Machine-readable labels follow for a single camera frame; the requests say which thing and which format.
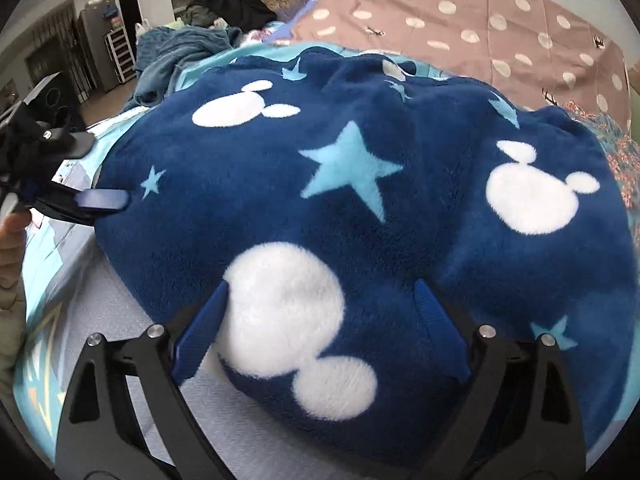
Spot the navy fleece star garment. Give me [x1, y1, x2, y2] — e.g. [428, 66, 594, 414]
[96, 47, 639, 465]

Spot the black clothes pile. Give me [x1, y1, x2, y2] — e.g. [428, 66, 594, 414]
[182, 0, 278, 32]

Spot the person's left hand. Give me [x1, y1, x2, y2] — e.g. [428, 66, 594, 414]
[0, 210, 32, 289]

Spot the white shelf rack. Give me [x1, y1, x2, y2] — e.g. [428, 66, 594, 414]
[104, 27, 136, 84]

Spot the light blue grey bedspread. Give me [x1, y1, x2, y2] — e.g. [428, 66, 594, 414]
[12, 41, 241, 461]

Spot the teal blue blanket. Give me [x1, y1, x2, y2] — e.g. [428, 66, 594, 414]
[122, 25, 243, 112]

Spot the floral patterned folded cloth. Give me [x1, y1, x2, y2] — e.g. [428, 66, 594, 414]
[564, 101, 640, 257]

